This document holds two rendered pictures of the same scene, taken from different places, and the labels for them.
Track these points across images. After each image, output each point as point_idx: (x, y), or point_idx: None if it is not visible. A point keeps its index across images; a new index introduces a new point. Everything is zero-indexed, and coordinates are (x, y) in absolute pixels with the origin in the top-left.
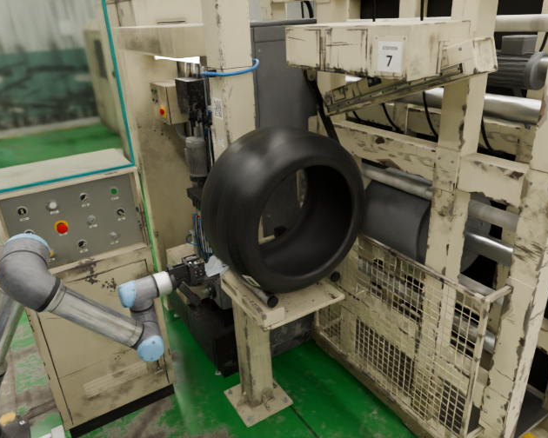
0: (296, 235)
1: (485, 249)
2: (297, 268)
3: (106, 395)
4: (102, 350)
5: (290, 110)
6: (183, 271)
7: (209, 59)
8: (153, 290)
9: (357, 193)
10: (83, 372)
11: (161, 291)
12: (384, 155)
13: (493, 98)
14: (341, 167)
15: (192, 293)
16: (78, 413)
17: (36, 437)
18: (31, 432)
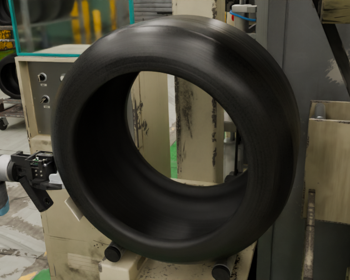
0: (234, 194)
1: None
2: (195, 236)
3: (84, 275)
4: (84, 231)
5: (343, 24)
6: (25, 164)
7: None
8: None
9: (251, 147)
10: (67, 241)
11: None
12: None
13: None
14: (215, 89)
15: (34, 194)
16: (61, 275)
17: (46, 277)
18: (48, 271)
